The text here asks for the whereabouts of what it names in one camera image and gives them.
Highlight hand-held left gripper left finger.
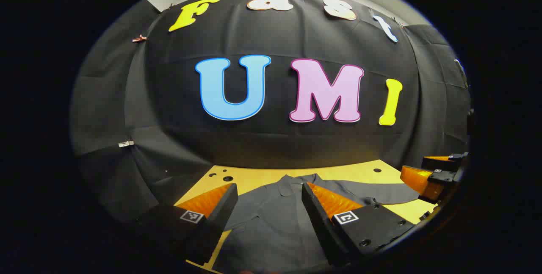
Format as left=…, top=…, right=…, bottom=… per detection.
left=138, top=183, right=238, bottom=266

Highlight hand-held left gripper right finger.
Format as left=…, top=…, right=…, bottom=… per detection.
left=301, top=182, right=415, bottom=267

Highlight grey button-up shirt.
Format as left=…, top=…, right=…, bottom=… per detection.
left=212, top=174, right=420, bottom=273

